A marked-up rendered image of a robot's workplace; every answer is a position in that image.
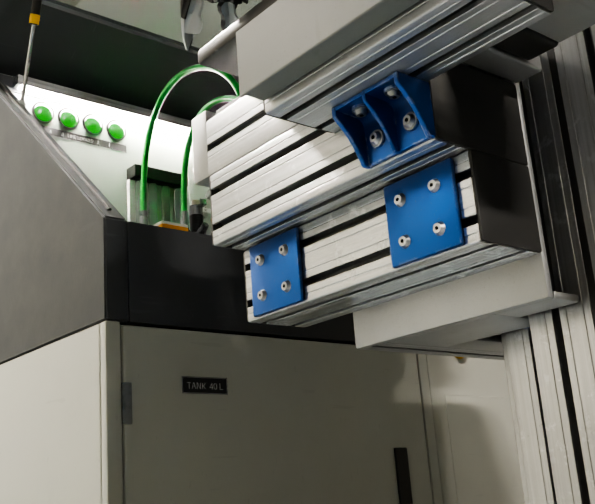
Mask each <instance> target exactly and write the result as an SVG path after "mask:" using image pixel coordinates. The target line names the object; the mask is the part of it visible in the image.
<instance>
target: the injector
mask: <svg viewBox="0 0 595 504"><path fill-rule="evenodd" d="M196 205H198V204H194V205H190V206H189V223H190V231H191V232H194V233H200V234H206V230H207V229H208V227H209V225H208V224H207V223H205V222H203V207H202V208H201V207H196Z"/></svg>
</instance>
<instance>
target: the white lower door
mask: <svg viewBox="0 0 595 504"><path fill-rule="evenodd" d="M120 354H121V411H122V468H123V504H433V501H432V492H431V483H430V474H429V465H428V457H427V448H426V439H425V430H424V421H423V413H422V404H421V395H420V386H419V377H418V369H417V360H416V354H415V353H401V352H388V351H375V350H362V349H357V348H356V345H351V344H339V343H328V342H316V341H305V340H293V339H281V338H270V337H258V336H247V335H235V334H223V333H212V332H200V331H189V330H177V329H166V328H154V327H142V326H131V325H122V326H120Z"/></svg>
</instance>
